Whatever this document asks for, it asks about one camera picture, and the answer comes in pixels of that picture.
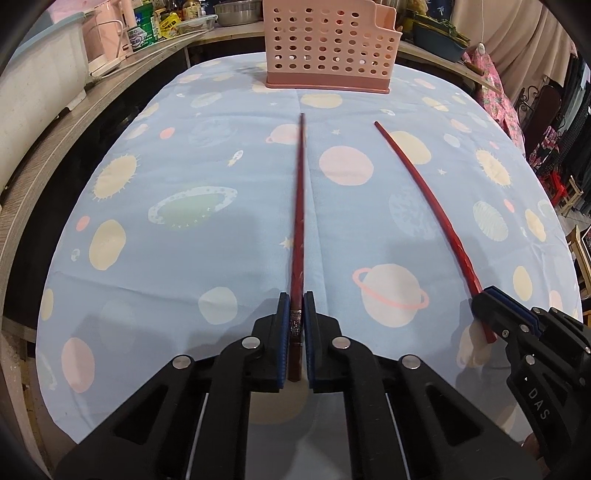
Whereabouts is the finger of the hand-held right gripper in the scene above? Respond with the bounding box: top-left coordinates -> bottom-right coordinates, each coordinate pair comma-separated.
485,286 -> 591,352
471,291 -> 532,347

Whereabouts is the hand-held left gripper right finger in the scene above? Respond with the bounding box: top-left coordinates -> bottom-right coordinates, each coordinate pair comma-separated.
304,292 -> 541,480

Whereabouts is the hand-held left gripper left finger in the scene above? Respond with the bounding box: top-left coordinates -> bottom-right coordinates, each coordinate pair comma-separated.
55,292 -> 291,480

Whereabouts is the dark red chopstick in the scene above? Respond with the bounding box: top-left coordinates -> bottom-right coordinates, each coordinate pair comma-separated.
286,112 -> 308,383

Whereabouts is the pink plastic utensil basket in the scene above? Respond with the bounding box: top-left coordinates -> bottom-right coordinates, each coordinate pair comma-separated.
262,0 -> 403,95

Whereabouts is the person's right hand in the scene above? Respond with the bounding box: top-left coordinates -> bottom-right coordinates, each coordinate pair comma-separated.
521,434 -> 543,468

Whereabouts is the wooden stool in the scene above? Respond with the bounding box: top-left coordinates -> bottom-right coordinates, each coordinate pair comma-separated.
561,175 -> 591,296

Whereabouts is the planet print tablecloth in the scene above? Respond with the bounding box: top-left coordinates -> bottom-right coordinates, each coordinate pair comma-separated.
37,51 -> 583,444

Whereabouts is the pink pineapple print cloth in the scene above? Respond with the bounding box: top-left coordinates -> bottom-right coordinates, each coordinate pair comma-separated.
462,46 -> 527,153

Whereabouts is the dark iron chair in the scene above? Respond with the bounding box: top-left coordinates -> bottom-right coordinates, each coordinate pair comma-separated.
515,78 -> 570,136

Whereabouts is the blue basin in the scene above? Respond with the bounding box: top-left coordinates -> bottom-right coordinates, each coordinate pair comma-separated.
411,23 -> 467,63

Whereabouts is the beige curtain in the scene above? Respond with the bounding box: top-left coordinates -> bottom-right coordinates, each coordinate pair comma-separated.
450,0 -> 578,88

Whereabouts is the grey wooden side counter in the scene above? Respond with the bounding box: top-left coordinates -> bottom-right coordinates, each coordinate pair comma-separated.
0,28 -> 218,333

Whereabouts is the glass food container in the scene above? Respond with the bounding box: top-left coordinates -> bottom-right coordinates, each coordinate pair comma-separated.
178,14 -> 218,36

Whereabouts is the steel bowl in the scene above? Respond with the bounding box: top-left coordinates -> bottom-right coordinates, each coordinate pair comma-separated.
213,0 -> 264,27

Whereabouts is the yellow packet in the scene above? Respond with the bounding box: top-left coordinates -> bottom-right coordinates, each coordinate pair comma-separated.
159,11 -> 181,38

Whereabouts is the green can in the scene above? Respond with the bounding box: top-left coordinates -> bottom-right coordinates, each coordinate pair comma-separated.
127,16 -> 160,49

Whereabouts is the white bin with blue lid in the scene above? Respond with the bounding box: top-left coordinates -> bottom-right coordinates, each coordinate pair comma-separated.
0,9 -> 100,185

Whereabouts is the pink kettle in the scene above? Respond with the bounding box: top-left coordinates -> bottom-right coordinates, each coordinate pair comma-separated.
95,0 -> 134,61

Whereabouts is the wooden handle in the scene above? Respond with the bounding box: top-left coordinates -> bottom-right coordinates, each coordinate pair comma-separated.
466,60 -> 502,89

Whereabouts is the white cable with switch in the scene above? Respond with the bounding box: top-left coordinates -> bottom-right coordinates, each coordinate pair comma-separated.
475,0 -> 488,54

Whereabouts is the white power cord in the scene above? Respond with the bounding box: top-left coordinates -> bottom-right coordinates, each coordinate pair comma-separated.
90,36 -> 186,88

